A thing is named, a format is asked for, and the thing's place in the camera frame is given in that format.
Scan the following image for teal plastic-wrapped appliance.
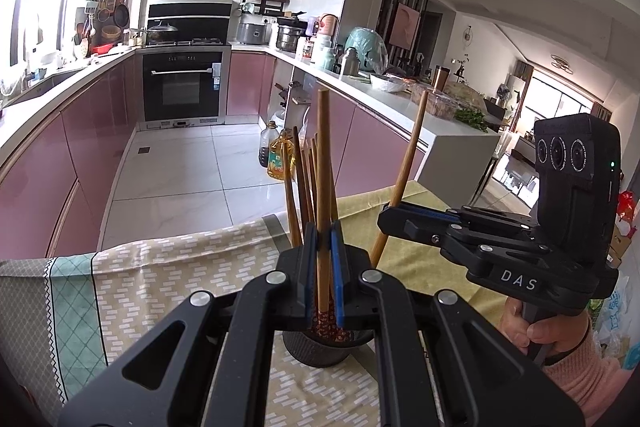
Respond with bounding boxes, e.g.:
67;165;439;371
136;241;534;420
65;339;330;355
345;27;390;75

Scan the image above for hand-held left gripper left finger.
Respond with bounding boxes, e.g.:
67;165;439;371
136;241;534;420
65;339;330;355
56;226;321;427

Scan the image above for yellow cooking oil bottle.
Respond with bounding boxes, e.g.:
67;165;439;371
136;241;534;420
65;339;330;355
267;129;297;181

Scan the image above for cardboard box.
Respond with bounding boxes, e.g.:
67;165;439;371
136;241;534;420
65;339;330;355
607;222;636;268

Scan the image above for steel thermos bottle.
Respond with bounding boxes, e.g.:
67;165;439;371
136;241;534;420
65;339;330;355
341;47;361;76

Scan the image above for white plastic bag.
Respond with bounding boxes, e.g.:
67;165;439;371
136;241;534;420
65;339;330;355
595;277;638;360

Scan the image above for pink kettle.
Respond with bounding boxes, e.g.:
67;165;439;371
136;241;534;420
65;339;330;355
318;13;341;38

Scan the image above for dark sauce bottle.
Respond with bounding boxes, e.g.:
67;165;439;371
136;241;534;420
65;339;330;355
258;121;281;168

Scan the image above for bunch of wooden chopsticks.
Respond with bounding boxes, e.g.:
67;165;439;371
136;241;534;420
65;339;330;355
280;125;351;344

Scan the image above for pink wall picture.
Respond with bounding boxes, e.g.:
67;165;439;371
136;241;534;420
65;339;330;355
390;2;422;50

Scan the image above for built-in black oven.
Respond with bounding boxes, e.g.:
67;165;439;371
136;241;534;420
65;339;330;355
137;47;232;131

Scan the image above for person's right hand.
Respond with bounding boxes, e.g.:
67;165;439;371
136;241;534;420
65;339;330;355
499;296;592;359

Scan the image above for pink kitchen base cabinets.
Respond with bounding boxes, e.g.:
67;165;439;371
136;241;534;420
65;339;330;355
225;44;501;208
0;47;143;260

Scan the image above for pale green canister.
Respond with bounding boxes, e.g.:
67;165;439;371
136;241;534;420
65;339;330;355
315;35;336;71

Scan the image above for red bag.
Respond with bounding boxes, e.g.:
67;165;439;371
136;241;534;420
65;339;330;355
617;189;640;224

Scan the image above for black mesh utensil holder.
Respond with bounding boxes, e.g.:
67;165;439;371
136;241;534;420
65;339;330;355
276;244;376;369

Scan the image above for red-tipped wooden chopstick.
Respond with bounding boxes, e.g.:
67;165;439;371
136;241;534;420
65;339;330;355
369;90;431;269

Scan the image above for steel stockpot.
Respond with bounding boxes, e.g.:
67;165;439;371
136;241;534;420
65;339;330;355
276;19;307;54

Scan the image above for black wok with lid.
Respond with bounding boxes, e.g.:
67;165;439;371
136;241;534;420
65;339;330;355
146;22;179;44

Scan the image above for clear food container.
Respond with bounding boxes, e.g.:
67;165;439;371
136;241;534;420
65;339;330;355
410;87;458;118

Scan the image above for silver rice cooker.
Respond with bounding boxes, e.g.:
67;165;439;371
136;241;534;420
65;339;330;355
236;23;274;46

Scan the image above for hanging kitchen utensils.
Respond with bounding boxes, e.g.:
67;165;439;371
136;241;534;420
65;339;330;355
75;0;132;58

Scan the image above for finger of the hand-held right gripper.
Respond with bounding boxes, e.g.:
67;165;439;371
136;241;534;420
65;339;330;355
377;206;552;259
386;202;539;231

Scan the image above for black range hood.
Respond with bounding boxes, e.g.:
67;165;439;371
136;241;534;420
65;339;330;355
147;0;233;42

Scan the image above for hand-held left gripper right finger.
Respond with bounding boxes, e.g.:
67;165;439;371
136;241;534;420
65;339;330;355
329;219;587;427

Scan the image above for patchwork patterned tablecloth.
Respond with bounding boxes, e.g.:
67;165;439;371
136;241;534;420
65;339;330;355
0;179;506;427

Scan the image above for green herbs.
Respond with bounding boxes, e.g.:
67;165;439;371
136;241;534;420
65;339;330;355
454;107;488;134

